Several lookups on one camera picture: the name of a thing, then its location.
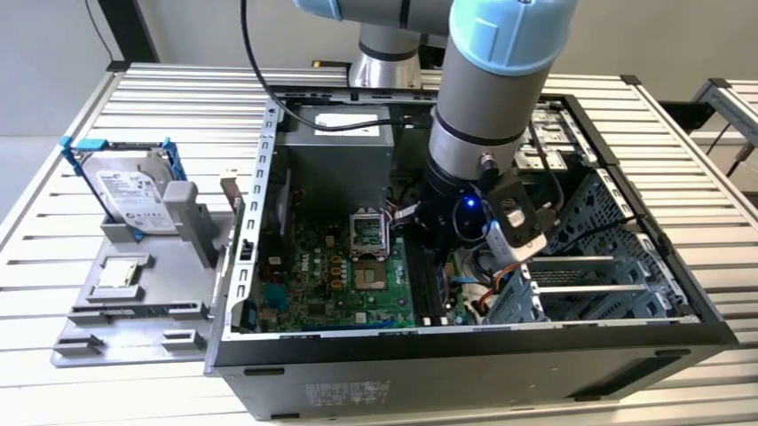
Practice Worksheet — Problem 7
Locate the black RAM slot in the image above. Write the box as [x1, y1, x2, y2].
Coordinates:
[430, 261, 451, 328]
[414, 248, 433, 328]

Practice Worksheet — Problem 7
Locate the RAM stick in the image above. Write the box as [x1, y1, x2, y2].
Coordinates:
[103, 304, 203, 317]

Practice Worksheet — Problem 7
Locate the metal socket cover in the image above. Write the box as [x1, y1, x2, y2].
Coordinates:
[349, 207, 395, 262]

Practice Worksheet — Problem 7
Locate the CPU socket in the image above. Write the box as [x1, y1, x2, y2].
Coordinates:
[353, 259, 395, 292]

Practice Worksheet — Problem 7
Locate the grey power supply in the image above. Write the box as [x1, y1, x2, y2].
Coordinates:
[282, 104, 397, 209]

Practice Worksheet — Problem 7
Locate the green motherboard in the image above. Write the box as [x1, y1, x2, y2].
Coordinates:
[259, 208, 475, 332]

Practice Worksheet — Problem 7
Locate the silver optical drive bay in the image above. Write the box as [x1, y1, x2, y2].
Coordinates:
[513, 100, 597, 175]

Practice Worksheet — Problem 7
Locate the perforated metal disk cage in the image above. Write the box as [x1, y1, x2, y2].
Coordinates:
[482, 168, 704, 325]

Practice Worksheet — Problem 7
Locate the black case fan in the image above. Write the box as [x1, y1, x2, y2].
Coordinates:
[263, 177, 295, 279]

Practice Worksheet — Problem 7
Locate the blue expansion slot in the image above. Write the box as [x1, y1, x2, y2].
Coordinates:
[301, 319, 417, 333]

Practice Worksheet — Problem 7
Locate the teal board connector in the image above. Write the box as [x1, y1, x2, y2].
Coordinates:
[262, 283, 293, 317]

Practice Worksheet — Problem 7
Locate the black PC case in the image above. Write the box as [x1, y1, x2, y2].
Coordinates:
[204, 82, 742, 421]

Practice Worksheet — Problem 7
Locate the hard disk in blue carrier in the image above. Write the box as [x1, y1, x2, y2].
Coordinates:
[58, 136, 190, 243]

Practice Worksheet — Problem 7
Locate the silver CPU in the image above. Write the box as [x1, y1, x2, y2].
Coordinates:
[98, 257, 147, 288]

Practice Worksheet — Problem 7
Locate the adjacent aluminium table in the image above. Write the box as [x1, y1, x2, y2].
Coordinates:
[690, 77, 758, 147]

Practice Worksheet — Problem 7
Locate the grey parts rack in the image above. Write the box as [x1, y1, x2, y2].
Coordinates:
[50, 179, 236, 369]

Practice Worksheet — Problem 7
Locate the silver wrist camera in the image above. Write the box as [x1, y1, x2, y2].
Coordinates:
[482, 212, 551, 264]

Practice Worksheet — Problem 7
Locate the power wire bundle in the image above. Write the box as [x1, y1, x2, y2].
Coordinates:
[453, 248, 529, 319]

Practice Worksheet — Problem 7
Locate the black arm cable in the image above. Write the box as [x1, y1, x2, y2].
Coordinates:
[239, 0, 439, 134]

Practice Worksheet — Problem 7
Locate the black frame post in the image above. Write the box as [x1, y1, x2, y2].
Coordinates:
[98, 0, 162, 66]

